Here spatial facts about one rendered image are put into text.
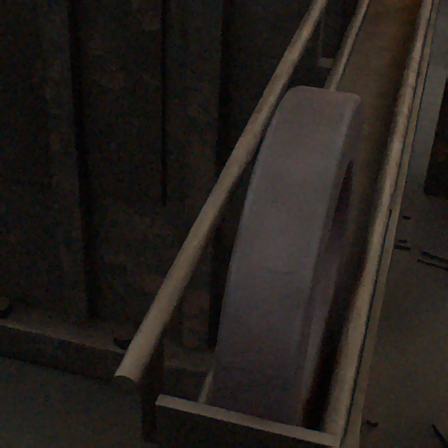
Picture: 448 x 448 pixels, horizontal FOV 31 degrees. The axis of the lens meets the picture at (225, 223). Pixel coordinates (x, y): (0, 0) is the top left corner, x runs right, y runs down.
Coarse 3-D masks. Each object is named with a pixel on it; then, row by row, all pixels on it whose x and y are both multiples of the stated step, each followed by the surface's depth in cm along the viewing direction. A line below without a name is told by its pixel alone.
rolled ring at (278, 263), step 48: (288, 96) 35; (336, 96) 35; (288, 144) 32; (336, 144) 32; (288, 192) 31; (336, 192) 32; (240, 240) 30; (288, 240) 30; (336, 240) 44; (240, 288) 30; (288, 288) 30; (336, 288) 45; (240, 336) 30; (288, 336) 30; (240, 384) 31; (288, 384) 30
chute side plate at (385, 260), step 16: (432, 16) 78; (432, 32) 75; (416, 96) 65; (416, 112) 63; (400, 160) 57; (400, 176) 55; (400, 192) 54; (384, 240) 49; (384, 256) 48; (384, 272) 47; (384, 288) 46; (368, 320) 44; (368, 336) 43; (368, 352) 42; (368, 368) 41; (352, 400) 39; (352, 416) 38; (352, 432) 37
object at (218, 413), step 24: (168, 408) 31; (192, 408) 31; (216, 408) 31; (168, 432) 32; (192, 432) 32; (216, 432) 32; (240, 432) 31; (264, 432) 31; (288, 432) 31; (312, 432) 31
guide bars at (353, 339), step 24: (432, 0) 80; (408, 72) 66; (408, 96) 63; (408, 120) 61; (384, 168) 54; (384, 192) 52; (384, 216) 50; (360, 264) 46; (360, 288) 44; (360, 312) 43; (360, 336) 41; (336, 360) 40; (336, 384) 39; (336, 408) 37; (336, 432) 36
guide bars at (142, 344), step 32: (320, 0) 65; (320, 32) 68; (352, 32) 75; (288, 64) 55; (320, 64) 70; (256, 128) 48; (224, 192) 43; (192, 256) 38; (160, 288) 37; (160, 320) 35; (128, 352) 33; (160, 352) 36; (128, 384) 32; (160, 384) 37
